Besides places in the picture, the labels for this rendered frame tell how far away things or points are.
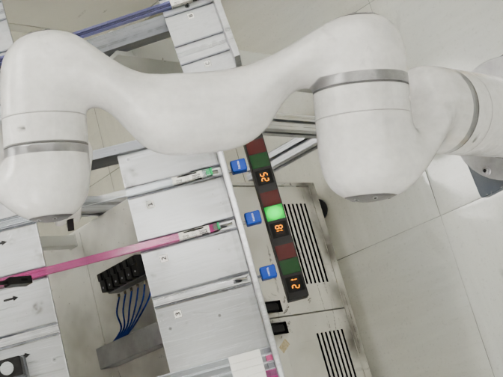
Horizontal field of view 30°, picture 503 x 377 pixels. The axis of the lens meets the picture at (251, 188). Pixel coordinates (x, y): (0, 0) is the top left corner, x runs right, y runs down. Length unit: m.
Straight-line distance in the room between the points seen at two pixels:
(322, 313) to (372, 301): 0.18
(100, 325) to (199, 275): 0.58
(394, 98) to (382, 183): 0.10
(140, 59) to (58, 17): 1.00
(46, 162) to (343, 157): 0.35
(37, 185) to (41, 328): 0.74
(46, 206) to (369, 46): 0.42
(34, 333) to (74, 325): 0.61
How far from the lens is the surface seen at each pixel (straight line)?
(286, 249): 1.82
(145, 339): 2.13
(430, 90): 1.26
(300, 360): 2.28
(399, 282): 2.46
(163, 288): 1.79
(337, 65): 1.14
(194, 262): 1.80
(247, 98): 1.11
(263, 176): 1.85
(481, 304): 2.33
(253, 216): 1.81
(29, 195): 1.11
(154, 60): 2.01
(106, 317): 2.31
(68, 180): 1.11
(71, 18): 2.99
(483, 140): 1.34
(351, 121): 1.12
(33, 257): 1.84
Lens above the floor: 2.00
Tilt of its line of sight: 46 degrees down
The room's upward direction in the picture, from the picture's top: 90 degrees counter-clockwise
